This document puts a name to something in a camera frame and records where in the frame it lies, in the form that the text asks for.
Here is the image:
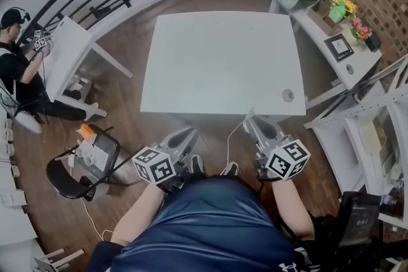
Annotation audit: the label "yellow flowers green pot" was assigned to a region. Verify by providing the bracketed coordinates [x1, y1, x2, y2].
[328, 0, 358, 23]

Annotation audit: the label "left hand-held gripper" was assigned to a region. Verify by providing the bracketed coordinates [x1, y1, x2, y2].
[132, 127, 199, 194]

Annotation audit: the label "small white table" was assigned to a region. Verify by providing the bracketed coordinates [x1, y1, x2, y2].
[43, 15, 134, 118]

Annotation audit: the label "beige paper stack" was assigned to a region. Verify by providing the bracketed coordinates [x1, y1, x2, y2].
[358, 117, 399, 176]

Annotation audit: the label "white cups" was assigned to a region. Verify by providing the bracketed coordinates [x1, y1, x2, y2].
[76, 140, 95, 165]

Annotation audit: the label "black folding chair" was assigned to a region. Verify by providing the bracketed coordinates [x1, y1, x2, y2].
[46, 125, 144, 201]

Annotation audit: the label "white metal shelf rack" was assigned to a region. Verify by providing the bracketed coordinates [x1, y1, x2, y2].
[302, 54, 408, 230]

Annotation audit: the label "white side desk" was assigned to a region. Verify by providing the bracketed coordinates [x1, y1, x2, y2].
[267, 0, 383, 111]

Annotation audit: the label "person's left shoe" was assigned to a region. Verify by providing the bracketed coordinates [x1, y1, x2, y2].
[189, 154, 205, 175]

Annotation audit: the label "white table top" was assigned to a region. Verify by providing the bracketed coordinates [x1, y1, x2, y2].
[140, 11, 307, 120]

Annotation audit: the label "person's navy shirt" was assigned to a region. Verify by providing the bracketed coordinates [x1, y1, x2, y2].
[85, 176, 312, 272]

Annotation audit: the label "person's right forearm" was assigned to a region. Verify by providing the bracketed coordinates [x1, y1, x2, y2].
[270, 180, 315, 241]

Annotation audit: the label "person's right shoe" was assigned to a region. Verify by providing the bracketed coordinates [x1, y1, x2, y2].
[221, 161, 240, 176]

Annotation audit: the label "person's shoe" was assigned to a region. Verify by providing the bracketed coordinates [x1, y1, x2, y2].
[221, 161, 240, 176]
[189, 154, 205, 175]

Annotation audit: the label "white low cabinet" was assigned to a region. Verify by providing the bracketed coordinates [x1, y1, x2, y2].
[0, 117, 39, 252]

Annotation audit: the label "black handheld device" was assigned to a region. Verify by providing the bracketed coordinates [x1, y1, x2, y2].
[79, 176, 96, 201]

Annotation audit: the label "black picture frame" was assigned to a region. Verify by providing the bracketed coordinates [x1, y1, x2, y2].
[324, 34, 354, 61]

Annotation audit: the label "small black box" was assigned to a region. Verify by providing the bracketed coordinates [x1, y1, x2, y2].
[363, 30, 383, 52]

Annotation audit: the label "brown wooden box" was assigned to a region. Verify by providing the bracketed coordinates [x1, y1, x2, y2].
[307, 0, 345, 36]

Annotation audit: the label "orange box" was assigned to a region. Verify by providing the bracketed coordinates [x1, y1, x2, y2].
[79, 124, 96, 141]

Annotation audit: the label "white power strip cable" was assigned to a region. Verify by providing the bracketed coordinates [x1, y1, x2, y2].
[79, 197, 114, 241]

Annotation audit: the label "white paper sheet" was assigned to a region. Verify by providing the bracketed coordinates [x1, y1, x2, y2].
[92, 148, 109, 169]

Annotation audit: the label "wooden frame rack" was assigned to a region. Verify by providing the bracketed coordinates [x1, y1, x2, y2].
[33, 248, 85, 272]

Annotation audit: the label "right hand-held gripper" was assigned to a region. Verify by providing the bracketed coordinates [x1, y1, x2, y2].
[243, 117, 312, 182]

